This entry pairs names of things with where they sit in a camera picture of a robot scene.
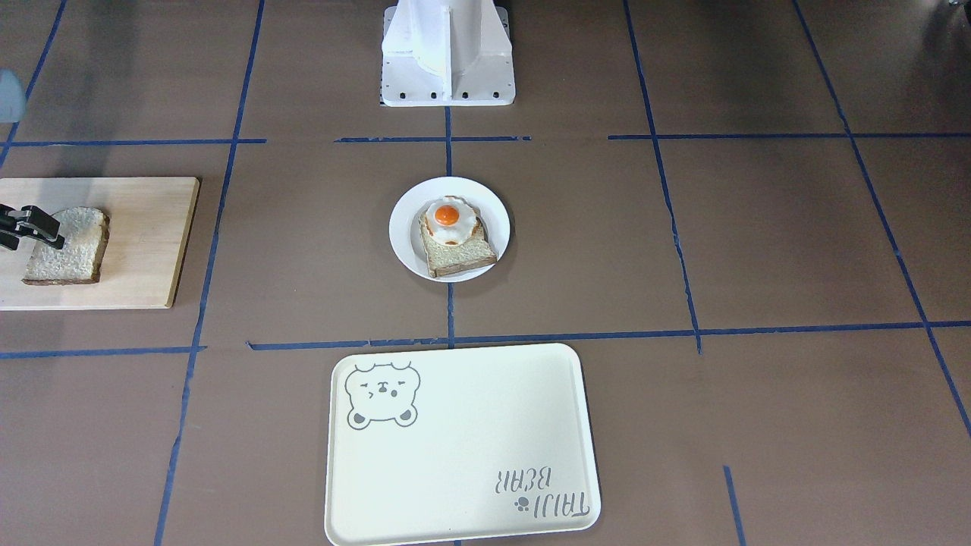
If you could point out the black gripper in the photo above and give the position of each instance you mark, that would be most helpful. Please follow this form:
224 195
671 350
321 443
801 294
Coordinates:
29 224

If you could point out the bread slice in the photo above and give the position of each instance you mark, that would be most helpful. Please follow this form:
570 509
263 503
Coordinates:
444 261
86 232

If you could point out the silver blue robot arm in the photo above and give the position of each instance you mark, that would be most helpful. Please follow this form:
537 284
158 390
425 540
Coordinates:
13 102

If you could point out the white round plate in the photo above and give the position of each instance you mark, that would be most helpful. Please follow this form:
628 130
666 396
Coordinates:
404 231

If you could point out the bread slice on plate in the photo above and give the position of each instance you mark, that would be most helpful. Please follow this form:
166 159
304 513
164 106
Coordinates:
444 261

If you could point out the wooden cutting board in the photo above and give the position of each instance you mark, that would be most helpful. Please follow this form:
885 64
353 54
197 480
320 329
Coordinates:
149 220

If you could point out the fried egg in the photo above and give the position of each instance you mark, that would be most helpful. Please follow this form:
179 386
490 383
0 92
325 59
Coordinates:
449 221

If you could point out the cream bear serving tray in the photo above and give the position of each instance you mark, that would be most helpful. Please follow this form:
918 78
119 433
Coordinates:
442 445

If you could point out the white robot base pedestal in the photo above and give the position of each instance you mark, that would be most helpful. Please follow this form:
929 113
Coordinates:
447 54

